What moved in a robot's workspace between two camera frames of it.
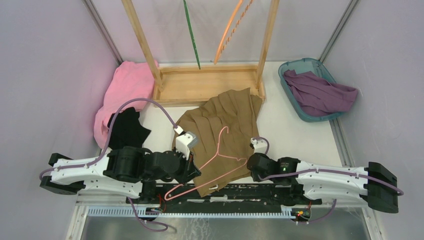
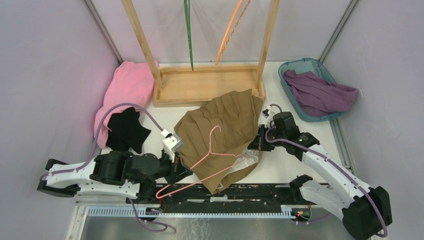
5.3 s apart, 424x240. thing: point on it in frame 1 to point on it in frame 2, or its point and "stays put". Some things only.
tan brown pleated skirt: x=218 y=134 stays put
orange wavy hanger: x=228 y=28 stays put
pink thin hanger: x=211 y=180 to x=218 y=153
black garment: x=127 y=130 stays put
